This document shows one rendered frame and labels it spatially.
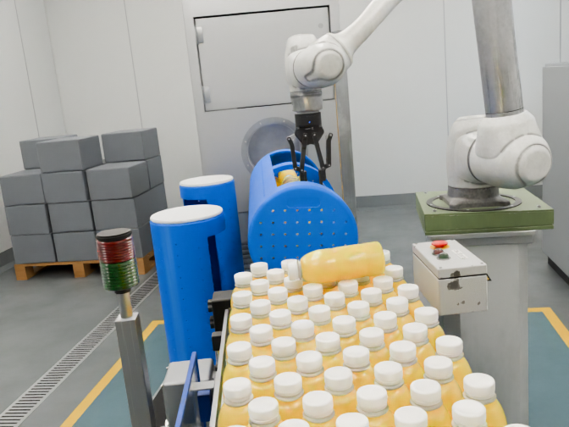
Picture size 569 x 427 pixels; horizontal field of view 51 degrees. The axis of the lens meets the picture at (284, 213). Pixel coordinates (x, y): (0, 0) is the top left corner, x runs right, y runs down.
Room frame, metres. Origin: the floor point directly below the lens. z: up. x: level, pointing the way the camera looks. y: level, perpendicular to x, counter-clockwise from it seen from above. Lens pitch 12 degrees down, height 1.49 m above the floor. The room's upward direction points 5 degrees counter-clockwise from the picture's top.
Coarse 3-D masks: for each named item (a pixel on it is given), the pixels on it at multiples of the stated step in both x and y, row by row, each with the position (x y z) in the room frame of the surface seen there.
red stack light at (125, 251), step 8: (120, 240) 1.01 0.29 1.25; (128, 240) 1.02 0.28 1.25; (104, 248) 1.00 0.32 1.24; (112, 248) 1.00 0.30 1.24; (120, 248) 1.01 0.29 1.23; (128, 248) 1.02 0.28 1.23; (104, 256) 1.01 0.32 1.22; (112, 256) 1.00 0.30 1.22; (120, 256) 1.01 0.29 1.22; (128, 256) 1.01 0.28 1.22
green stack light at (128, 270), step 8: (104, 264) 1.01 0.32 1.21; (112, 264) 1.00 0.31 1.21; (120, 264) 1.00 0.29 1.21; (128, 264) 1.01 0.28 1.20; (136, 264) 1.04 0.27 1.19; (104, 272) 1.01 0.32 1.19; (112, 272) 1.00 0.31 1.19; (120, 272) 1.00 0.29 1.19; (128, 272) 1.01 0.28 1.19; (136, 272) 1.03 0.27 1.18; (104, 280) 1.01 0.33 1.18; (112, 280) 1.00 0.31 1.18; (120, 280) 1.00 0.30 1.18; (128, 280) 1.01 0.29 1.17; (136, 280) 1.02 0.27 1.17; (104, 288) 1.02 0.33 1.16; (112, 288) 1.00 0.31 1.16; (120, 288) 1.00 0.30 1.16; (128, 288) 1.01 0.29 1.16
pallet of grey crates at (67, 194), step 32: (32, 160) 5.49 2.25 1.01; (64, 160) 5.01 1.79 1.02; (96, 160) 5.24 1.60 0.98; (128, 160) 5.35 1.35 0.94; (160, 160) 5.67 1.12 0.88; (32, 192) 5.07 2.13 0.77; (64, 192) 5.02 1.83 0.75; (96, 192) 4.98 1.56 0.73; (128, 192) 4.93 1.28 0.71; (160, 192) 5.56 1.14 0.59; (32, 224) 5.07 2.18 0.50; (64, 224) 5.03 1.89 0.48; (96, 224) 4.99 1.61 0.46; (128, 224) 4.94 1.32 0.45; (32, 256) 5.08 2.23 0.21; (64, 256) 5.04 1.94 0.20; (96, 256) 4.99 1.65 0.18
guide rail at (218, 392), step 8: (224, 312) 1.32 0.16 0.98; (224, 320) 1.27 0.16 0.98; (224, 328) 1.22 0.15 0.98; (224, 336) 1.18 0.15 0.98; (224, 344) 1.15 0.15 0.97; (224, 352) 1.13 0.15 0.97; (224, 360) 1.11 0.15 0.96; (216, 384) 0.97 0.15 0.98; (216, 392) 0.94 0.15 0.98; (216, 400) 0.92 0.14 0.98; (216, 408) 0.89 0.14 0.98; (216, 416) 0.87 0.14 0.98; (216, 424) 0.86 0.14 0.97
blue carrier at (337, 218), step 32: (288, 160) 2.34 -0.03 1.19; (256, 192) 1.74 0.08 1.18; (288, 192) 1.48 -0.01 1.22; (320, 192) 1.48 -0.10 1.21; (256, 224) 1.47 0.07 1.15; (288, 224) 1.48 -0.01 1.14; (320, 224) 1.48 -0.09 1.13; (352, 224) 1.48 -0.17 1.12; (256, 256) 1.47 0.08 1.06; (288, 256) 1.48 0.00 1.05
